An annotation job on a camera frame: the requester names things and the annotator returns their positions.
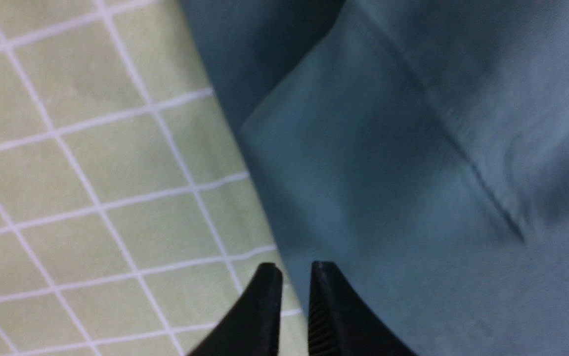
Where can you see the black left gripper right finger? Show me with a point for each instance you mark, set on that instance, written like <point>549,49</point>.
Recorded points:
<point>340,323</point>

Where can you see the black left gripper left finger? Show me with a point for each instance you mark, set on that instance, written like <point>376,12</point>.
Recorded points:
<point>252,326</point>

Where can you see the green checkered tablecloth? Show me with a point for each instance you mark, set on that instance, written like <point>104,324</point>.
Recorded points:
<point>128,222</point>

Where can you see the green long-sleeve shirt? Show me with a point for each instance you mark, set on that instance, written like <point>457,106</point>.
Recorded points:
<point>422,145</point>

